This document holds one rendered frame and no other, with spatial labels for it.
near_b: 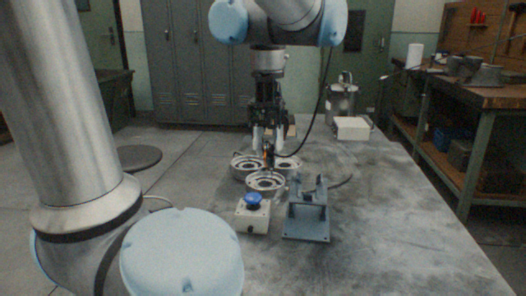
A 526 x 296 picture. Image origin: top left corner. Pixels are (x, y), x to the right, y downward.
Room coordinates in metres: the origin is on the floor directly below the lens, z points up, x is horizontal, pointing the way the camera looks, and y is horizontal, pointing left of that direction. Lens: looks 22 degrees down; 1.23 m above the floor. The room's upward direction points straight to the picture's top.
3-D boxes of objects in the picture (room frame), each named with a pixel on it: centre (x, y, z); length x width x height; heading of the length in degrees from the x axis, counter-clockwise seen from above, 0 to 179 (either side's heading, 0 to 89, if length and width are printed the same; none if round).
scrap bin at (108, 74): (3.59, 2.10, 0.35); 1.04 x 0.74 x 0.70; 83
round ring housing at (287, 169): (0.87, -0.06, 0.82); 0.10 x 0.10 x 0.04
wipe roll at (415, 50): (2.76, -1.25, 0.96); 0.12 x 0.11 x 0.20; 83
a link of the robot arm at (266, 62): (0.69, -0.01, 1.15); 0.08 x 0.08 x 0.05
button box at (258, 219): (0.61, 0.03, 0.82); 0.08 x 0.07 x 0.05; 173
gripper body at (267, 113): (0.69, -0.01, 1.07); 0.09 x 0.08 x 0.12; 170
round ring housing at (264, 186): (0.75, 0.00, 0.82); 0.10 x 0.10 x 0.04
